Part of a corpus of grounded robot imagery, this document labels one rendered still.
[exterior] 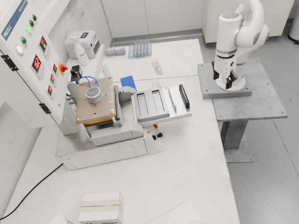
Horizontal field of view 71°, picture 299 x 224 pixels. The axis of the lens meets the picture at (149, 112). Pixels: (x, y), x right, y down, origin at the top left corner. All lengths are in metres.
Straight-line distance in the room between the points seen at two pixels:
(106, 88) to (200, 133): 0.60
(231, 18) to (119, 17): 2.69
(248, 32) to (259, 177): 1.42
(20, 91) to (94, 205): 0.58
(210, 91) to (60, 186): 1.06
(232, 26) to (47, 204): 1.20
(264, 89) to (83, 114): 1.16
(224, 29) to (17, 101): 0.82
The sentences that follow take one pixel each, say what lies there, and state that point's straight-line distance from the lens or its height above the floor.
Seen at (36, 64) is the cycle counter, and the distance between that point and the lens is 0.88.
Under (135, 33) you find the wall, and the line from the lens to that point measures 3.55.
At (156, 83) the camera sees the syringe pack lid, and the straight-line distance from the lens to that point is 1.55.
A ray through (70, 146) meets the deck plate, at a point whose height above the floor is 0.93.
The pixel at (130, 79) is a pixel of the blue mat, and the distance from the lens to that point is 1.67.
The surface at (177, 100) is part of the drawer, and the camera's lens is 1.15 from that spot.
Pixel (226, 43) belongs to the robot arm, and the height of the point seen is 1.31.
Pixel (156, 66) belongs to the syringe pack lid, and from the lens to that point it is 1.71.
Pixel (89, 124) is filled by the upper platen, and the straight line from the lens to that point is 1.06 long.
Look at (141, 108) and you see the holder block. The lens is 1.12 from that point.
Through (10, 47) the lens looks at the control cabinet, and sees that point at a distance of 0.79.
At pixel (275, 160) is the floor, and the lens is 2.19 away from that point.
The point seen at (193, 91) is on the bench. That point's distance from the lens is 1.51.
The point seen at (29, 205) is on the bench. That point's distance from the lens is 1.35.
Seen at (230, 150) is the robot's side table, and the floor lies 0.01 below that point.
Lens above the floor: 1.81
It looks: 49 degrees down
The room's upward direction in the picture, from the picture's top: 12 degrees counter-clockwise
